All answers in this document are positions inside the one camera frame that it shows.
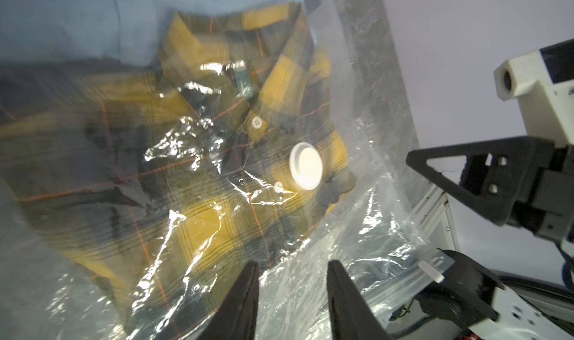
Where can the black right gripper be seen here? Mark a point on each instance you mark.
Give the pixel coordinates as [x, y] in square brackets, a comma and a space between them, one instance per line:
[524, 182]

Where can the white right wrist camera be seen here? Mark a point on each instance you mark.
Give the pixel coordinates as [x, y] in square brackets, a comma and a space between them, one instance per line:
[542, 84]

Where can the yellow plaid shirt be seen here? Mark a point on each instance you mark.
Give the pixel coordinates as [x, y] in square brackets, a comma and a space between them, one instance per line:
[162, 182]

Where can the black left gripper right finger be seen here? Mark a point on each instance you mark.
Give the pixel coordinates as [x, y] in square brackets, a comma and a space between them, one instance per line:
[350, 315]

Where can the light blue shirt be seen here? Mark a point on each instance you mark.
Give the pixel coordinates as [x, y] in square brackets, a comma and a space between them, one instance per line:
[126, 30]

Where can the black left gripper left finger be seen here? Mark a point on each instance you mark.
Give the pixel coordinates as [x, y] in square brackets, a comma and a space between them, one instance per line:
[236, 318]

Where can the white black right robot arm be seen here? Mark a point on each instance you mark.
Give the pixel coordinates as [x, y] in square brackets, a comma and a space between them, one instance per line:
[475, 298]

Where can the clear plastic vacuum bag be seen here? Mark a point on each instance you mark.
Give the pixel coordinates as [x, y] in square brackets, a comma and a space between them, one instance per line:
[44, 295]

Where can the white vacuum bag valve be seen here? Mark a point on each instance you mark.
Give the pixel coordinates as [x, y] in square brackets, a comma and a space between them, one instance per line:
[306, 166]

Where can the white bag slider clip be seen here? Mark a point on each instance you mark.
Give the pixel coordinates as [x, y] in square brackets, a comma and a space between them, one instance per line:
[431, 271]

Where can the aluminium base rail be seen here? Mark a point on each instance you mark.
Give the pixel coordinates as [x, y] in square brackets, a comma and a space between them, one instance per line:
[433, 216]

